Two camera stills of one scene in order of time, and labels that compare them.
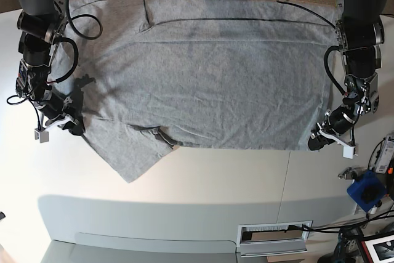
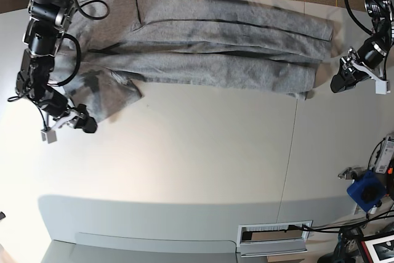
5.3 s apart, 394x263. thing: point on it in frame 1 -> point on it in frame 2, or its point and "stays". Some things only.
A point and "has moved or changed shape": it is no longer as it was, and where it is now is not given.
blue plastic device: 368,191 stays
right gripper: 327,131 -> 367,63
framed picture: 380,250 stays
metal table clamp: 353,173 stays
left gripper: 63,111 -> 56,107
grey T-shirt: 197,71 has moved or changed shape
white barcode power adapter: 386,156 stays
